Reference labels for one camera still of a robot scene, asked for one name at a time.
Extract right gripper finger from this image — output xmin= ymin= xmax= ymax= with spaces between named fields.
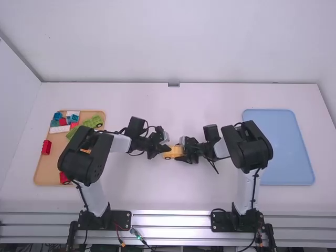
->
xmin=175 ymin=154 xmax=197 ymax=166

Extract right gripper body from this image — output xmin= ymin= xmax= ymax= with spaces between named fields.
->
xmin=183 ymin=135 xmax=208 ymax=165

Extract small circuit board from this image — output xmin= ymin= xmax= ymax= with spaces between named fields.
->
xmin=130 ymin=228 xmax=144 ymax=241

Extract blue mat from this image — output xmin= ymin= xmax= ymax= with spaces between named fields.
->
xmin=241 ymin=109 xmax=316 ymax=186

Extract tan tray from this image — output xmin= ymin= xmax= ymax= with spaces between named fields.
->
xmin=33 ymin=109 xmax=106 ymax=186

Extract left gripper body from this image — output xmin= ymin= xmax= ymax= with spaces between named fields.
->
xmin=145 ymin=126 xmax=169 ymax=152

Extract green wheeled toy base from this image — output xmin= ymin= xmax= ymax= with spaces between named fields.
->
xmin=82 ymin=114 xmax=104 ymax=129

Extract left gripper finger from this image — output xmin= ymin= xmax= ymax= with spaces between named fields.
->
xmin=147 ymin=146 xmax=172 ymax=160

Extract black cable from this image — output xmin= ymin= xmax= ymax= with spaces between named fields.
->
xmin=143 ymin=125 xmax=159 ymax=137
xmin=203 ymin=153 xmax=220 ymax=175

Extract yellow toy car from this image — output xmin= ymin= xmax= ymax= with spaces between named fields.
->
xmin=162 ymin=143 xmax=186 ymax=160

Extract lime green toy plate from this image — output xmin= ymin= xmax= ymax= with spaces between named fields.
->
xmin=65 ymin=127 xmax=81 ymax=140

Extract large red toy brick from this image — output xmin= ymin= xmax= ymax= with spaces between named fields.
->
xmin=40 ymin=140 xmax=53 ymax=156

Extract silver rails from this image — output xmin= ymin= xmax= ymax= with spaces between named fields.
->
xmin=0 ymin=209 xmax=336 ymax=245

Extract long white toy brick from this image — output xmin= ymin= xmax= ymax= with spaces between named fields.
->
xmin=49 ymin=125 xmax=71 ymax=134

